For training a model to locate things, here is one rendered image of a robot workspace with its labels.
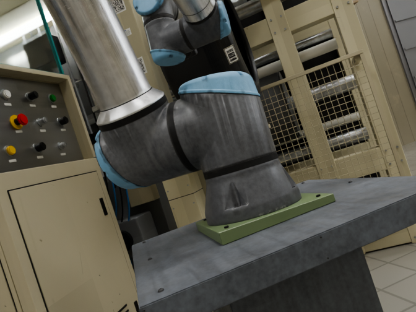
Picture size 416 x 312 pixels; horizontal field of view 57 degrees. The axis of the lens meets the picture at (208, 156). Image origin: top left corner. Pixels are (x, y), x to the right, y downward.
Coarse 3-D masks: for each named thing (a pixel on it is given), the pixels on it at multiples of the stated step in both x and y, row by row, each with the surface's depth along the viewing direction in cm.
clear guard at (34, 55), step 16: (0, 0) 144; (16, 0) 152; (32, 0) 162; (0, 16) 141; (16, 16) 149; (32, 16) 159; (0, 32) 138; (16, 32) 146; (32, 32) 155; (48, 32) 165; (0, 48) 136; (16, 48) 144; (32, 48) 152; (48, 48) 162; (16, 64) 141; (32, 64) 149; (48, 64) 159
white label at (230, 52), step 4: (228, 48) 139; (232, 48) 140; (228, 52) 140; (232, 52) 140; (228, 56) 140; (232, 56) 140; (236, 56) 141; (228, 60) 141; (232, 60) 141; (236, 60) 141
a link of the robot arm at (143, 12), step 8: (136, 0) 105; (144, 0) 104; (152, 0) 103; (160, 0) 103; (168, 0) 107; (136, 8) 105; (144, 8) 104; (152, 8) 103; (160, 8) 105; (168, 8) 106; (176, 8) 113; (144, 16) 106; (176, 16) 114
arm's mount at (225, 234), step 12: (300, 204) 66; (312, 204) 66; (324, 204) 67; (264, 216) 65; (276, 216) 65; (288, 216) 65; (204, 228) 74; (216, 228) 67; (228, 228) 63; (240, 228) 63; (252, 228) 64; (264, 228) 64; (216, 240) 67; (228, 240) 63
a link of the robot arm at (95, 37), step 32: (64, 0) 66; (96, 0) 68; (64, 32) 69; (96, 32) 68; (96, 64) 70; (128, 64) 72; (96, 96) 74; (128, 96) 73; (160, 96) 75; (128, 128) 72; (160, 128) 73; (128, 160) 75; (160, 160) 74
